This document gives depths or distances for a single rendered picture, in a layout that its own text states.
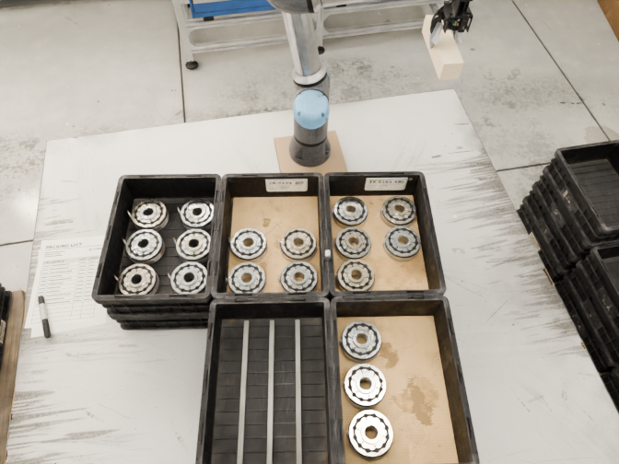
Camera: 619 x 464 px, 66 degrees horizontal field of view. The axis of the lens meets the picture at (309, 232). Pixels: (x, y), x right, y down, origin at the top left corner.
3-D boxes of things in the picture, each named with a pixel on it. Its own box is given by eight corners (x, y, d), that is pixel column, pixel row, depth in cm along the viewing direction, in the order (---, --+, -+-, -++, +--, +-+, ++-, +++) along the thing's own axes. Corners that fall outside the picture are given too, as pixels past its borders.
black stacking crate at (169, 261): (132, 198, 149) (120, 176, 139) (227, 197, 149) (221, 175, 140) (107, 318, 128) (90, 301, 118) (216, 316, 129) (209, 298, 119)
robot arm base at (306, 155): (284, 139, 173) (284, 120, 165) (323, 132, 176) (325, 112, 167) (295, 170, 166) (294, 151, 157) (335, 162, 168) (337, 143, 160)
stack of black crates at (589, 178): (512, 211, 229) (554, 148, 190) (569, 202, 232) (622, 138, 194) (549, 284, 208) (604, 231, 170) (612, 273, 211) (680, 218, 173)
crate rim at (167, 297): (122, 179, 141) (119, 174, 139) (223, 178, 141) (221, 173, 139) (93, 304, 120) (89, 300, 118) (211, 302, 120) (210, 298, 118)
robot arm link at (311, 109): (291, 144, 159) (291, 113, 148) (294, 115, 166) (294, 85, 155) (327, 145, 159) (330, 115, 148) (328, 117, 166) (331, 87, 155)
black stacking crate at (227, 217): (227, 197, 149) (222, 175, 140) (321, 196, 150) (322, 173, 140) (218, 316, 129) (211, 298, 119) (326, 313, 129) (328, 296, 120)
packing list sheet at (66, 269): (35, 242, 153) (35, 241, 152) (109, 231, 155) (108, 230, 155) (23, 339, 136) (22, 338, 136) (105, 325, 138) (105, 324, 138)
